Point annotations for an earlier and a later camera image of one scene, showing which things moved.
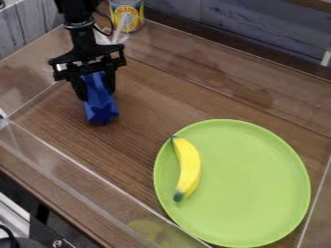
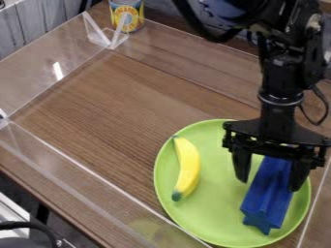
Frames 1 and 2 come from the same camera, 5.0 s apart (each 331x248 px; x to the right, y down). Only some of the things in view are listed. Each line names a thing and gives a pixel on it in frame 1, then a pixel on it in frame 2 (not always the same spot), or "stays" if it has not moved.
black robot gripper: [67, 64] → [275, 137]
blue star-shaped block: [101, 106] → [268, 194]
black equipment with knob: [56, 234] stays
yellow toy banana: [189, 167] stays
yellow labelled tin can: [128, 14] stays
